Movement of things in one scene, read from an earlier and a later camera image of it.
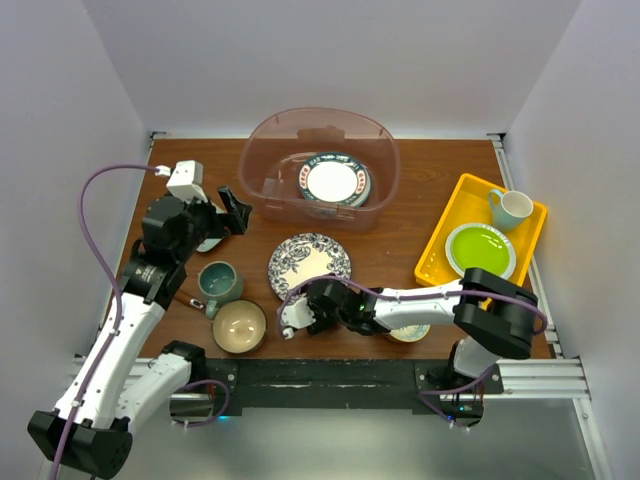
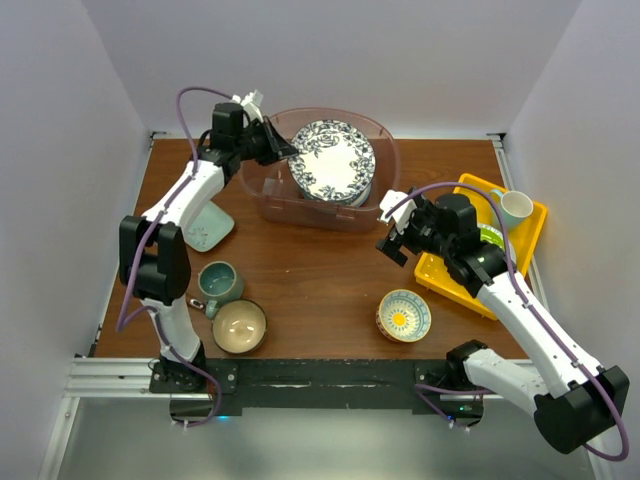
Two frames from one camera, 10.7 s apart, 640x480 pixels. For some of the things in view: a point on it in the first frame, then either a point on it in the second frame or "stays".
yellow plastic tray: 468,205 stays
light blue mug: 509,209 stays
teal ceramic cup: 219,283 stays
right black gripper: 321,323 -> 425,210
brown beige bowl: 239,326 stays
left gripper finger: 239,220 -> 280,151
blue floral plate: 303,256 -> 334,162
